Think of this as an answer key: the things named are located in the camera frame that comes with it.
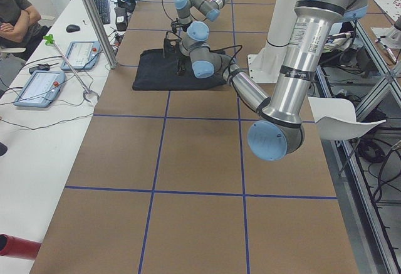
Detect white plastic chair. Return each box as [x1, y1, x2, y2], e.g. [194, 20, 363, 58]
[308, 97, 386, 140]

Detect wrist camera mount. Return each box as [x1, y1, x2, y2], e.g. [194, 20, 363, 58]
[170, 18, 182, 34]
[163, 31, 182, 58]

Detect red cylinder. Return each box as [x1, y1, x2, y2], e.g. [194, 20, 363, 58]
[1, 234, 41, 260]

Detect right teach pendant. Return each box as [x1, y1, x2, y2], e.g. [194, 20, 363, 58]
[65, 41, 101, 71]

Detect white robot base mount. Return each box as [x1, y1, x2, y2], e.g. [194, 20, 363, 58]
[247, 0, 297, 83]

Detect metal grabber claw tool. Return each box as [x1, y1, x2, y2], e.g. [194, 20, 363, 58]
[43, 34, 100, 103]

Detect teach pendant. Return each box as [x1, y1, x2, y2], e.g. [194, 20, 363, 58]
[65, 41, 101, 71]
[13, 70, 66, 108]

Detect aluminium frame post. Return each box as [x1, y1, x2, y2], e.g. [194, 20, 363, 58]
[82, 0, 117, 69]

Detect left teach pendant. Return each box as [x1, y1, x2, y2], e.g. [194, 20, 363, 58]
[13, 70, 66, 108]

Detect seated person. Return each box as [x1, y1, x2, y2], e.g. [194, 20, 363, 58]
[1, 0, 50, 61]

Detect black computer mouse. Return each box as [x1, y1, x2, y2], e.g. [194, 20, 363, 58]
[66, 24, 81, 33]

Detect black keyboard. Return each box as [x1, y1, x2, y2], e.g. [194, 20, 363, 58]
[93, 0, 110, 24]

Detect black printed t-shirt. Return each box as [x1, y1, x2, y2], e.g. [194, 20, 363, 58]
[132, 48, 226, 90]

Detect brown table mat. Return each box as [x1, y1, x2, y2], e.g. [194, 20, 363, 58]
[31, 0, 358, 273]

